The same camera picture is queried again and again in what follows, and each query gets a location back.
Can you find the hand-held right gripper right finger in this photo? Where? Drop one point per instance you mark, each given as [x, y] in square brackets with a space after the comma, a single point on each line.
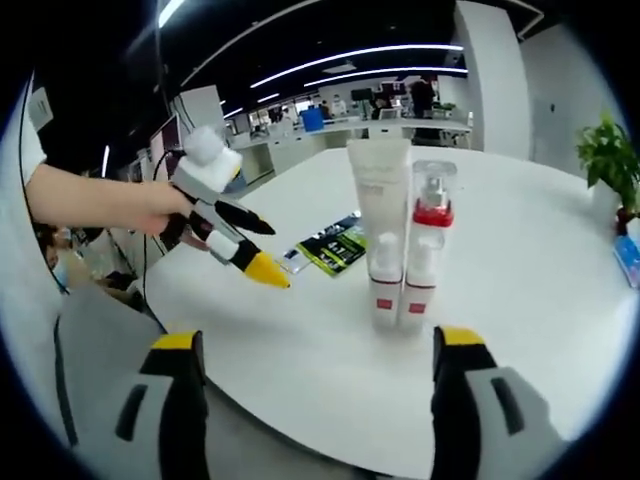
[460, 400]

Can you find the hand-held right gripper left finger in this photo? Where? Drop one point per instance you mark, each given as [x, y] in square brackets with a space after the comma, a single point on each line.
[185, 400]

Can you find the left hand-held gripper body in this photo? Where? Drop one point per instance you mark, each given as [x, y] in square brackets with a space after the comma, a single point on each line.
[207, 170]

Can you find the silver skincare sachet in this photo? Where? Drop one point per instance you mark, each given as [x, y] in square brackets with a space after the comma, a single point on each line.
[295, 261]

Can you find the dark green skincare sachet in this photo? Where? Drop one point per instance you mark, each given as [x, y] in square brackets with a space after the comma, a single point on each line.
[335, 245]

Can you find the white skincare tube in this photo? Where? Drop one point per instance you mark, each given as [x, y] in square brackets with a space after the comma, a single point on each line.
[380, 180]

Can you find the red collar skincare pump bottle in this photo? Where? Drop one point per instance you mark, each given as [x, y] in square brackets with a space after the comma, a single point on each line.
[435, 200]

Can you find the blue storage bin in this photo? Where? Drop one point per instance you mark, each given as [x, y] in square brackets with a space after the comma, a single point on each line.
[312, 120]

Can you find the person's left hand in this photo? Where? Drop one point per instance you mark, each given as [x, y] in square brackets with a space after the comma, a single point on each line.
[165, 207]

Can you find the white office counter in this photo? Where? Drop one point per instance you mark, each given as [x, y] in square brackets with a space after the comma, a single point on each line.
[350, 137]

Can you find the long ceiling light strip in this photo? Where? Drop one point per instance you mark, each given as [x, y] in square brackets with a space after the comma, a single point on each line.
[325, 60]
[390, 74]

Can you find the person's white shirt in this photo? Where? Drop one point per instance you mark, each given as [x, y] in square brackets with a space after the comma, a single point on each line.
[20, 250]

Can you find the small dark red pot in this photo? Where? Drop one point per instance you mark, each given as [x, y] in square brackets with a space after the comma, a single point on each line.
[627, 220]

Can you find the green potted plant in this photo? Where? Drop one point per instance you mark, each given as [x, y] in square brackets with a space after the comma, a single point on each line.
[607, 155]

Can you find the white wall paper sign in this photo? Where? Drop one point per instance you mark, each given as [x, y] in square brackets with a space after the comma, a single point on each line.
[41, 107]

